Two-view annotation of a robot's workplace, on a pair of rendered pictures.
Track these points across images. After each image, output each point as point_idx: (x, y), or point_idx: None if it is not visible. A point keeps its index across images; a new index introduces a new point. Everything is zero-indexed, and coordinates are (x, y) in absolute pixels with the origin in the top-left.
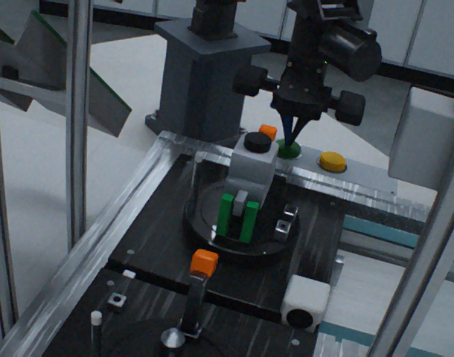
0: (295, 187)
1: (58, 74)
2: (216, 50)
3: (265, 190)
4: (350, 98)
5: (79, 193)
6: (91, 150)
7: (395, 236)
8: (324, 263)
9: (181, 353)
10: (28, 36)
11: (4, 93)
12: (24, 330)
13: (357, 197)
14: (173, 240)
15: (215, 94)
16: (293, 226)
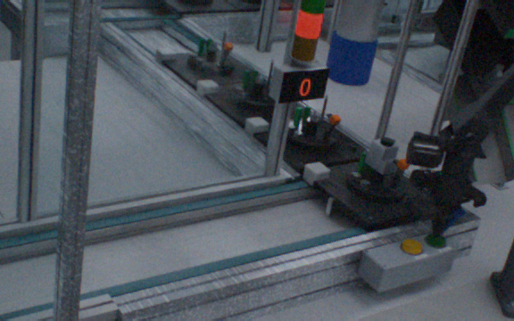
0: (393, 217)
1: (448, 107)
2: None
3: (368, 153)
4: (423, 201)
5: None
6: None
7: (335, 235)
8: (333, 191)
9: (310, 119)
10: (443, 76)
11: None
12: (357, 137)
13: (373, 236)
14: None
15: (513, 245)
16: (358, 185)
